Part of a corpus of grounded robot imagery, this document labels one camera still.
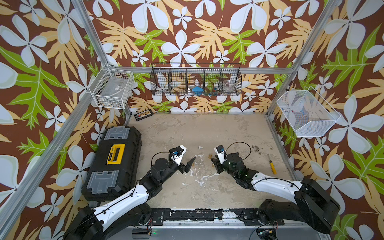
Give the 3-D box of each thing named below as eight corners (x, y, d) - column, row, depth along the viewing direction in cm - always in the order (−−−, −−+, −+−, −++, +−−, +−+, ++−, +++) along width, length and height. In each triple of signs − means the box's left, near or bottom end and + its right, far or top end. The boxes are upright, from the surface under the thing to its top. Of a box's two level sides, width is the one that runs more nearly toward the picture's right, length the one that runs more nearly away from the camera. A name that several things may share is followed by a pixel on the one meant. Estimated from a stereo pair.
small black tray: (136, 121, 118) (135, 119, 116) (134, 116, 121) (133, 114, 119) (153, 115, 122) (152, 113, 120) (151, 110, 126) (150, 108, 124)
